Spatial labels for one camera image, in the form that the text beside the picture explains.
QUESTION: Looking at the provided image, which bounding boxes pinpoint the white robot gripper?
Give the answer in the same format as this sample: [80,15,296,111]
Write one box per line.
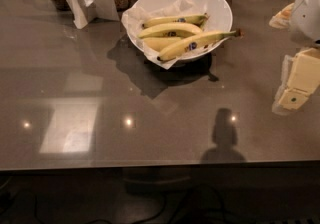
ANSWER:
[269,0,320,115]

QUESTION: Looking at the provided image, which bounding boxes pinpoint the lower short yellow banana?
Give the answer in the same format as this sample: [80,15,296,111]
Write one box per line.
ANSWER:
[143,37,182,52]

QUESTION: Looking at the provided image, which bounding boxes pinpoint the black cables under table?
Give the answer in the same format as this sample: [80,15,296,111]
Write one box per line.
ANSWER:
[0,177,320,224]

